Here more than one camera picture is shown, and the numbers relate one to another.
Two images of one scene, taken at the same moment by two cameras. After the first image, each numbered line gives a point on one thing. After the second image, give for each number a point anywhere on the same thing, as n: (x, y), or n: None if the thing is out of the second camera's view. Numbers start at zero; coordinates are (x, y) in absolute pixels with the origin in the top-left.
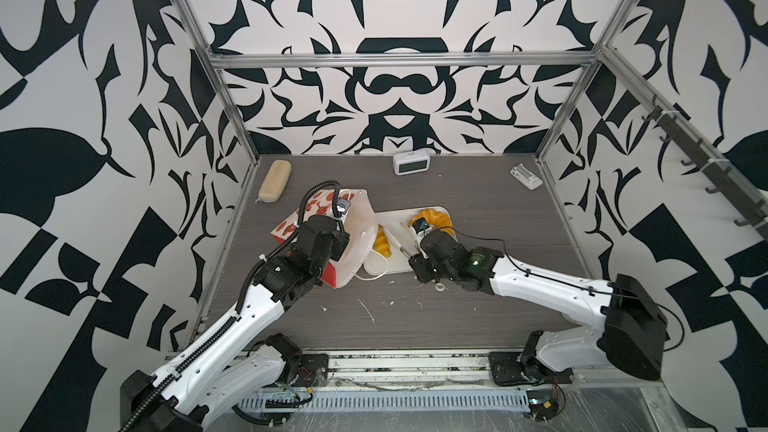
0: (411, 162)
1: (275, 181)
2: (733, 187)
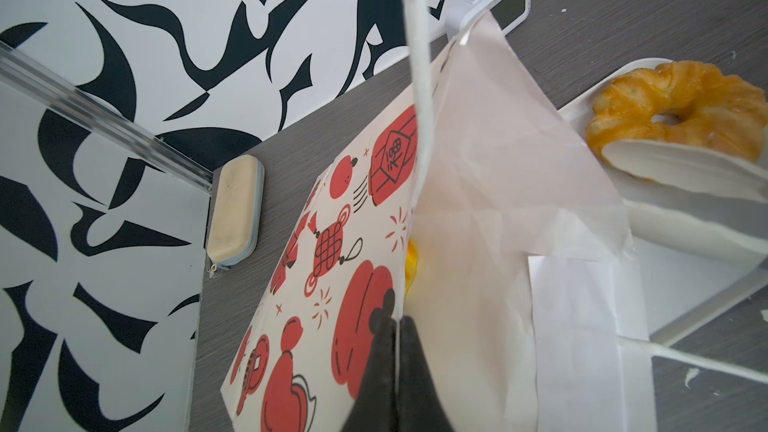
0: (509, 2)
1: (236, 229)
2: None
